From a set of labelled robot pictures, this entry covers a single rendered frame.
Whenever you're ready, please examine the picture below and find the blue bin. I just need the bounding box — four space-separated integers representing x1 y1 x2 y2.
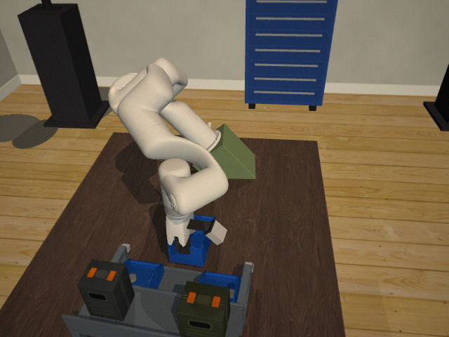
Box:
199 270 241 303
121 258 164 289
167 215 216 267

